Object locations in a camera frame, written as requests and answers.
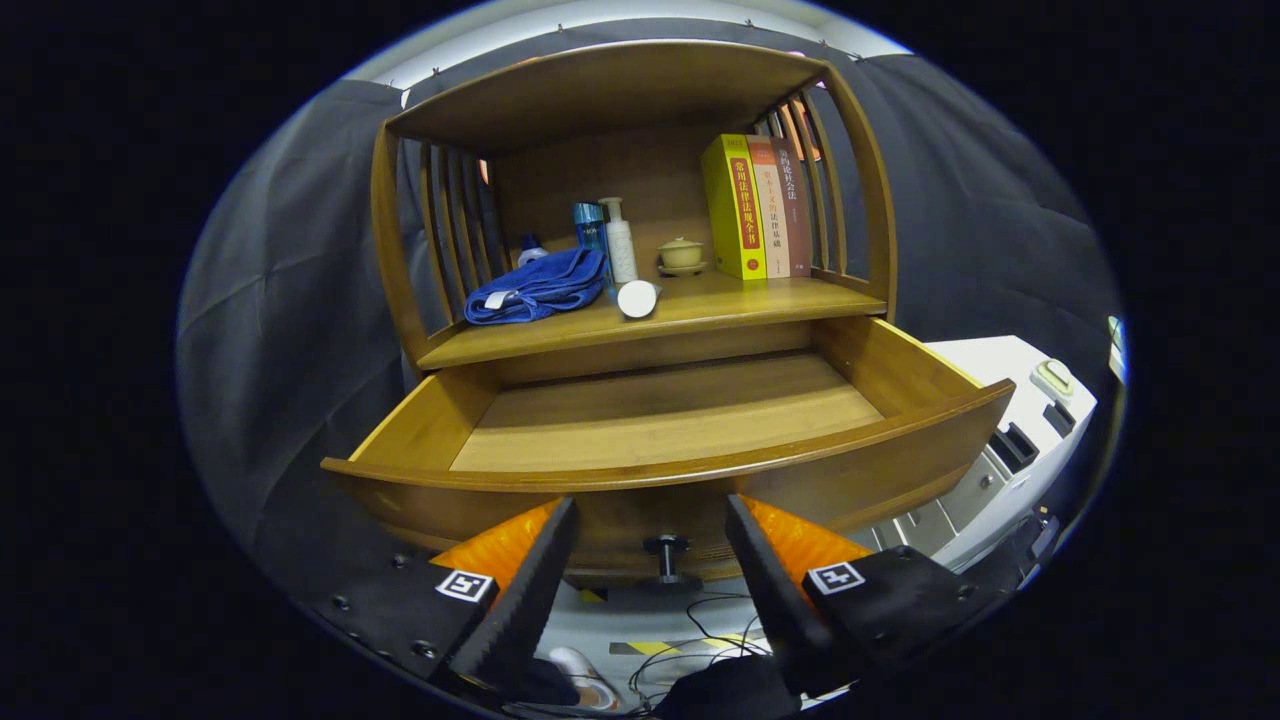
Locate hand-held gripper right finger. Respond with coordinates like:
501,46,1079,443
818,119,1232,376
724,493,1001,699

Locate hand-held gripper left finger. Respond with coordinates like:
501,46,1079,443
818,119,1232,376
310,495,581,706

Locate wooden drawer with black knob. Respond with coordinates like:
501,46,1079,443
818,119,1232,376
320,316,1017,589

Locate white and green tube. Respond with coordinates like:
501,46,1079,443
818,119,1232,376
605,270,663,320

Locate black open tray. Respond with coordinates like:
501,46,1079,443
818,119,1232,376
988,423,1041,474

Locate wooden countertop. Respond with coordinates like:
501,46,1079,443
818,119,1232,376
415,268,888,371

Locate white drawer cabinet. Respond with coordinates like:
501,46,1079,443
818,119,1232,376
870,335,1099,576

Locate wooden cabinet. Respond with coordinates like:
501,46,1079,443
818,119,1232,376
370,40,899,386

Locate white shoe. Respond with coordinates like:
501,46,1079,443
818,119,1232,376
548,647,623,713

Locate dark clothing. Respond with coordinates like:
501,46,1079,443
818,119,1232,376
655,655,801,720

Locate dark bulky object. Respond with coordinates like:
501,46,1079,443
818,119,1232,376
960,508,1063,601

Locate blue folded towel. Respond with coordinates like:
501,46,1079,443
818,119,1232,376
463,247,611,326

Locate white pump bottle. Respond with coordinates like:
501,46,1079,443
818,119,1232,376
598,196,640,285

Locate black backdrop cloth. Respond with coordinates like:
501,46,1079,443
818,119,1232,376
178,20,1121,601

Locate cream and orange book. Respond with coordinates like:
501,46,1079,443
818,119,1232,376
745,137,793,279

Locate brown book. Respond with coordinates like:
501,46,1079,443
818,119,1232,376
770,140,814,278

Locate yellow book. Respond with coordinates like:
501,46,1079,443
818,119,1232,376
700,134,768,281

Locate black floor cable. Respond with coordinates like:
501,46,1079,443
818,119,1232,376
628,593,776,701

